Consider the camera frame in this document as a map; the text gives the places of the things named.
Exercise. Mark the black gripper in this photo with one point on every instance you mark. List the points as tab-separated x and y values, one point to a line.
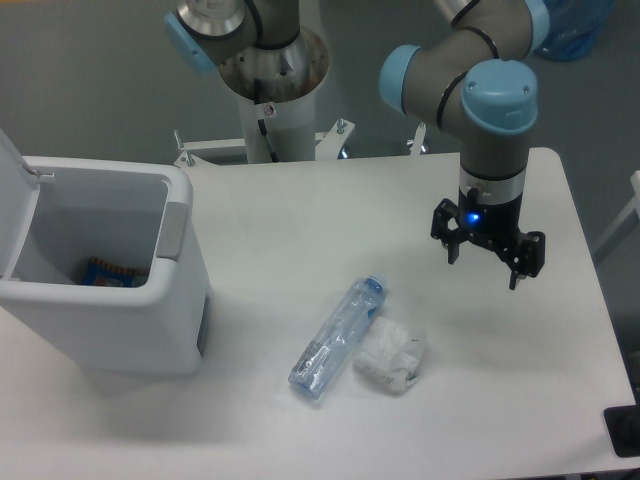
488	217

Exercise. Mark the white paper trash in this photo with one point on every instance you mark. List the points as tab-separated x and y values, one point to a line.
390	354

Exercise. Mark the clear plastic water bottle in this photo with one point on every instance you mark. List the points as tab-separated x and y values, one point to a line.
327	352

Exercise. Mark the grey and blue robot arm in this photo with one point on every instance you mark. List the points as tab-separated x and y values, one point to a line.
473	86

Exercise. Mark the white plastic trash can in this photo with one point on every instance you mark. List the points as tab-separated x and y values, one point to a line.
100	258

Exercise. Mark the blue plastic bag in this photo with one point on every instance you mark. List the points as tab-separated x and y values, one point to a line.
574	28

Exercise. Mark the black device at table edge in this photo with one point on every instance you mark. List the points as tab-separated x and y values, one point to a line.
623	426

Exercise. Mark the blue snack wrapper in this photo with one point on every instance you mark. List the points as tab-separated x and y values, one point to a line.
98	272

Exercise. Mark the white frame at right edge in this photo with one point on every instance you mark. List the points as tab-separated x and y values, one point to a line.
620	227

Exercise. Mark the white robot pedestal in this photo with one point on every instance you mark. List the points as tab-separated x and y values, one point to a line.
275	91

